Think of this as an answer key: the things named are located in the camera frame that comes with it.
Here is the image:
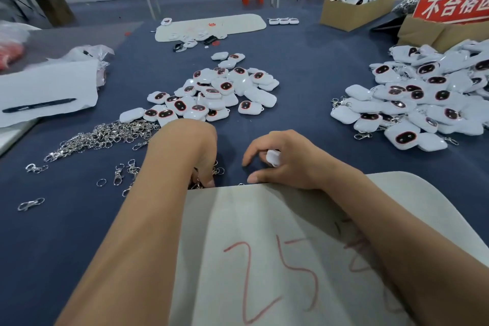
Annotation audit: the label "person's left hand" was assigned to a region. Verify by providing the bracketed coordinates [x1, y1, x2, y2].
[156, 119, 220, 189]

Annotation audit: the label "person's right hand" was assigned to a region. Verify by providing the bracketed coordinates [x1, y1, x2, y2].
[242, 129, 343, 192]

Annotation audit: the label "white tag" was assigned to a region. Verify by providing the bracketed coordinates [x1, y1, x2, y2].
[265, 149, 282, 168]

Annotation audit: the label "person's right forearm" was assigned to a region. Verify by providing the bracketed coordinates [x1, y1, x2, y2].
[324, 168, 489, 326]

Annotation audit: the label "person's left forearm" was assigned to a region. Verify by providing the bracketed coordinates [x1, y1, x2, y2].
[55, 127, 200, 326]

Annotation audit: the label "white foam board red marks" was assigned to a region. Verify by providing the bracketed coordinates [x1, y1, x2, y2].
[164, 171, 489, 326]

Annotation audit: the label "long white foam board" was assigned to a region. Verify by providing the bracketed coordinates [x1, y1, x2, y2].
[154, 13, 267, 43]

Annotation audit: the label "white paper sheet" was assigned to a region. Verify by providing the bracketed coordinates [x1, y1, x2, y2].
[0, 60, 100, 129]

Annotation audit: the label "black pen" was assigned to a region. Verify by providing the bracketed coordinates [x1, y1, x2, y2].
[2, 98, 77, 114]

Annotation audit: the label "flat brown cardboard box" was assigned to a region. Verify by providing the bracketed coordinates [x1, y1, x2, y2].
[397, 15, 489, 53]

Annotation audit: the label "orange bag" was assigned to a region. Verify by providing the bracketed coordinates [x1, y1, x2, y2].
[0, 41, 25, 71]

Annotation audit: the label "white plastic bag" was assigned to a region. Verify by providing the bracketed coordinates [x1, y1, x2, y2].
[0, 20, 39, 44]

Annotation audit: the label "red sign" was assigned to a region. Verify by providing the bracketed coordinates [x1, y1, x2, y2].
[413, 0, 489, 25]

